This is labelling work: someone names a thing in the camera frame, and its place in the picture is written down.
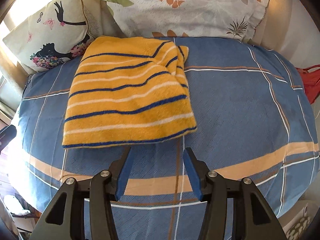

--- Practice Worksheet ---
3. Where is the yellow striped sweater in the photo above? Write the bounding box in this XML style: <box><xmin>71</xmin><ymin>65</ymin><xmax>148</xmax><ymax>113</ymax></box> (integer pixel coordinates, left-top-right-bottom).
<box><xmin>62</xmin><ymin>36</ymin><xmax>198</xmax><ymax>150</ymax></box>

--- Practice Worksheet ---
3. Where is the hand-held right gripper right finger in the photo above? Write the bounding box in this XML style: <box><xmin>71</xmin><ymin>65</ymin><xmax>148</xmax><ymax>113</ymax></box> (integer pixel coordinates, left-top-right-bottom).
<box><xmin>183</xmin><ymin>147</ymin><xmax>288</xmax><ymax>240</ymax></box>

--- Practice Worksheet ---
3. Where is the beige bed headboard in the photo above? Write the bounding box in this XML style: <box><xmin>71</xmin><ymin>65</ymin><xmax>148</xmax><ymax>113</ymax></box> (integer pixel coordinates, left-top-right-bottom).
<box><xmin>81</xmin><ymin>0</ymin><xmax>125</xmax><ymax>42</ymax></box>

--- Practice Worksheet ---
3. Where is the cream pillow with figure print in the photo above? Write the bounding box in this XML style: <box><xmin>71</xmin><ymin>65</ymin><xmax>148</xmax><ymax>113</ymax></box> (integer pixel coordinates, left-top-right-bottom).
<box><xmin>2</xmin><ymin>0</ymin><xmax>97</xmax><ymax>74</ymax></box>

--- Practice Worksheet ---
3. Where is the blue plaid bed sheet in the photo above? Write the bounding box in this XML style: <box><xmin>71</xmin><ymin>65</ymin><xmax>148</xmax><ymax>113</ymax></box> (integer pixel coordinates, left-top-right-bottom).
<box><xmin>7</xmin><ymin>37</ymin><xmax>320</xmax><ymax>240</ymax></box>

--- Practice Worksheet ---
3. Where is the red bag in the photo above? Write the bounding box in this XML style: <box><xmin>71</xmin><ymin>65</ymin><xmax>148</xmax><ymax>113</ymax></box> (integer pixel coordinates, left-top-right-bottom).
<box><xmin>295</xmin><ymin>64</ymin><xmax>320</xmax><ymax>105</ymax></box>

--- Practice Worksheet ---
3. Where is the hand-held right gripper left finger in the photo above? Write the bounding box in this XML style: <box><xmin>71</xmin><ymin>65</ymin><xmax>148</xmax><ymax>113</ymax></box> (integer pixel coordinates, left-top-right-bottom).
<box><xmin>32</xmin><ymin>146</ymin><xmax>132</xmax><ymax>240</ymax></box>

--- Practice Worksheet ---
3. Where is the white spotted bag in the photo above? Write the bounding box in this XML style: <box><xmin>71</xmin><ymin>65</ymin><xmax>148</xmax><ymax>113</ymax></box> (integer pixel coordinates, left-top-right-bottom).
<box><xmin>282</xmin><ymin>200</ymin><xmax>316</xmax><ymax>240</ymax></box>

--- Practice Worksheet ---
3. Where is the white cloth bundle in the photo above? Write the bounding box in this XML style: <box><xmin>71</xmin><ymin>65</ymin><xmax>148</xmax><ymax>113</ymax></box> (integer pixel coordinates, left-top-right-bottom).
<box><xmin>4</xmin><ymin>194</ymin><xmax>32</xmax><ymax>216</ymax></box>

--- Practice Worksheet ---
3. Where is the white leaf print pillow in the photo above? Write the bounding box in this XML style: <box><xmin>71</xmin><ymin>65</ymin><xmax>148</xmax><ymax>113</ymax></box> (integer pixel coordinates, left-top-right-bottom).
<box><xmin>91</xmin><ymin>0</ymin><xmax>272</xmax><ymax>43</ymax></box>

